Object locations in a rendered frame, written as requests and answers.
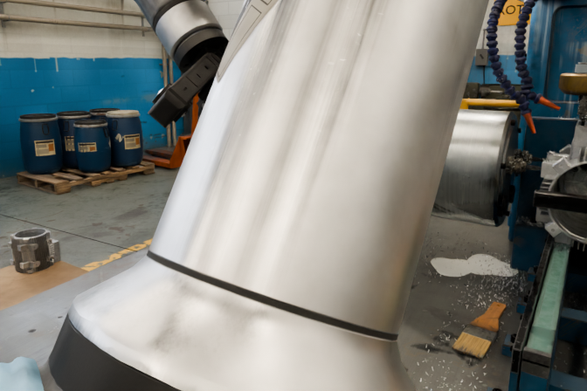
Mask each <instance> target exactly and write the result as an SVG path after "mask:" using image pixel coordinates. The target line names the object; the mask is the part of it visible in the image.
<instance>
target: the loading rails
mask: <svg viewBox="0 0 587 391"><path fill-rule="evenodd" d="M545 243H546V244H545V246H544V250H543V253H541V256H540V257H541V260H540V263H539V266H534V268H533V267H529V269H528V275H527V281H529V282H534V283H533V285H532V288H531V290H528V295H524V297H523V296H520V297H519V298H518V301H517V304H516V312H518V313H521V314H523V315H521V316H520V320H521V323H520V326H519V330H518V333H517V334H516V333H512V334H506V335H505V338H504V340H503V343H502V346H501V354H502V355H506V356H508V357H511V366H510V374H509V382H508V391H587V380H586V379H583V378H580V377H576V376H574V375H570V374H566V373H562V372H559V371H556V370H552V368H553V363H554V358H555V352H556V342H557V339H559V340H565V341H568V342H571V343H575V344H578V345H582V346H587V312H582V311H578V310H574V309H570V308H567V307H563V299H564V293H565V291H567V292H573V293H579V294H583V295H584V294H585V295H587V269H585V268H581V267H576V266H571V265H570V253H571V246H572V245H571V246H570V247H569V245H567V244H563V249H562V245H561V246H560V245H558V244H560V243H557V242H554V237H552V236H551V235H550V234H549V235H548V238H547V239H545ZM553 244H554V245H553ZM557 245H558V248H559V249H558V248H557V247H556V246H557ZM553 246H554V248H553ZM564 246H565V248H566V250H565V249H564ZM567 249H569V253H568V251H567ZM561 250H562V251H563V252H561ZM559 251H560V252H559Z"/></svg>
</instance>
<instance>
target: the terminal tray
mask: <svg viewBox="0 0 587 391"><path fill-rule="evenodd" d="M581 122H582V121H580V120H578V121H577V124H576V128H575V134H574V138H573V140H572V142H571V149H570V160H572V159H574V158H577V157H578V155H579V151H580V148H581V149H582V150H581V156H582V155H584V153H585V149H586V147H587V121H585V123H584V126H581Z"/></svg>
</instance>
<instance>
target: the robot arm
mask: <svg viewBox="0 0 587 391"><path fill-rule="evenodd" d="M134 1H135V2H136V3H137V5H138V6H139V8H140V10H141V11H142V13H143V15H144V17H145V18H146V19H147V20H148V23H149V24H150V26H151V27H152V29H153V31H154V32H155V34H156V36H157V37H158V38H159V39H160V41H161V42H162V45H163V46H164V48H165V49H166V51H167V53H168V54H169V55H170V57H171V59H172V60H173V61H175V62H176V65H177V66H178V68H179V69H180V71H181V72H183V73H184V75H183V76H182V77H180V78H179V79H178V80H177V81H176V82H175V83H174V84H173V85H171V84H170V83H169V84H168V85H166V86H165V87H164V88H163V89H162V90H160V91H159V92H158V94H157V96H156V97H155V99H154V100H153V101H152V102H153V103H154V105H153V106H152V107H151V109H150V110H149V111H148V114H149V115H150V116H151V117H153V118H154V119H155V120H156V121H157V122H158V123H160V124H161V125H162V126H163V127H164V128H166V127H167V125H168V124H170V123H171V122H172V121H174V122H177V121H178V120H179V119H180V117H183V116H184V115H186V113H187V112H188V109H189V108H190V106H191V105H192V104H193V103H191V101H192V100H193V99H194V97H195V96H196V95H198V97H199V99H200V100H199V101H198V102H197V105H198V107H199V108H198V117H200V118H199V120H198V123H197V126H196V129H195V131H194V134H193V135H192V138H191V141H190V144H189V146H188V149H187V152H186V154H185V156H184V158H183V162H182V165H181V167H180V169H179V172H178V174H177V177H176V180H175V183H174V185H173V188H172V190H171V192H170V195H169V199H168V201H167V203H166V206H165V208H164V211H163V213H162V217H161V219H160V222H159V223H158V226H157V229H156V231H155V234H154V237H153V239H152V242H151V245H150V246H149V249H148V253H147V255H146V256H145V257H143V258H142V259H141V260H140V261H139V262H138V263H137V264H136V265H134V266H133V267H131V268H130V269H128V270H126V271H124V272H122V273H120V274H118V275H116V276H114V277H112V278H110V279H108V280H106V281H104V282H102V283H100V284H98V285H96V286H94V287H92V288H90V289H89V290H87V291H85V292H82V293H81V294H79V295H77V296H76V298H75V299H74V300H73V302H72V304H71V306H70V308H69V310H68V313H67V315H66V318H65V321H64V323H63V325H62V327H61V329H60V332H59V336H58V337H57V340H56V342H55V345H54V347H53V349H52V352H51V353H50V355H49V357H48V360H47V362H46V363H45V364H44V365H43V366H42V367H38V365H37V362H36V361H35V360H34V359H30V358H25V357H17V358H16V359H14V360H13V361H12V362H11V363H0V391H417V390H416V388H415V386H414V385H413V383H412V381H411V378H410V376H409V375H408V373H407V371H406V370H405V368H404V365H403V363H402V361H401V358H400V352H399V348H398V343H397V336H398V334H399V330H400V326H401V324H402V320H403V316H404V311H405V307H406V305H407V301H408V297H409V294H410V291H411V285H412V282H413V279H414V275H415V272H416V269H417V265H418V260H419V256H420V253H421V250H422V246H423V243H424V240H425V233H426V231H427V227H428V223H429V221H430V217H431V213H432V208H433V204H434V202H435V198H436V194H437V192H438V188H439V182H440V179H441V175H442V172H443V169H444V166H445V160H446V157H447V153H448V150H449V147H450V143H451V140H452V134H453V131H454V128H455V124H456V120H457V118H458V114H459V109H460V105H461V101H462V99H463V95H464V91H465V89H466V82H467V80H468V76H469V72H470V70H471V66H472V62H473V57H474V53H475V50H476V47H477V44H478V40H479V37H480V31H481V28H482V25H483V21H484V18H485V15H486V11H487V6H488V2H489V0H245V2H244V4H243V7H242V9H241V11H240V14H239V16H238V20H237V22H236V24H235V27H234V29H233V32H232V34H231V37H230V40H229V41H228V39H227V37H226V36H225V34H224V33H223V28H222V26H221V25H220V23H219V22H218V21H217V19H216V18H215V16H214V15H213V13H212V12H211V10H210V8H209V7H208V5H207V4H206V2H205V1H204V0H134ZM216 55H217V56H216Z"/></svg>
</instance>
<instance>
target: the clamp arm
mask: <svg viewBox="0 0 587 391"><path fill-rule="evenodd" d="M533 206H534V207H538V208H545V209H557V210H563V211H569V212H576V213H582V214H587V195H573V194H566V193H559V192H552V191H545V190H537V189H536V190H535V192H534V199H533Z"/></svg>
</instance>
